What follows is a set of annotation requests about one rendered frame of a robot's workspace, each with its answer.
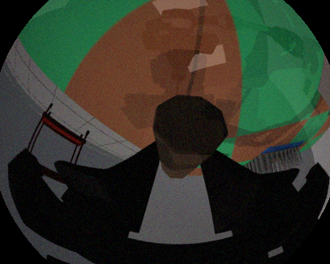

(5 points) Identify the blue flat strip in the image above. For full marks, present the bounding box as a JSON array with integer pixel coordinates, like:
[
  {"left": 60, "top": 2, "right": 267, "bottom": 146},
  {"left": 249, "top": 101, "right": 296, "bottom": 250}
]
[{"left": 261, "top": 141, "right": 302, "bottom": 155}]

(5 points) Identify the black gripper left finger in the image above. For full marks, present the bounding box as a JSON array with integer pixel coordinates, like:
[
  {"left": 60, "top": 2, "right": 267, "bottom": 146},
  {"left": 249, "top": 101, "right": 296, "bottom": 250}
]
[{"left": 54, "top": 141, "right": 161, "bottom": 233}]

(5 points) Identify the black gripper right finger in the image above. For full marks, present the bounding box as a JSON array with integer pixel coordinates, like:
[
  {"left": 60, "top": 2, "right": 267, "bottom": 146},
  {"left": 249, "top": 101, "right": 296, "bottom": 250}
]
[{"left": 200, "top": 151, "right": 299, "bottom": 234}]

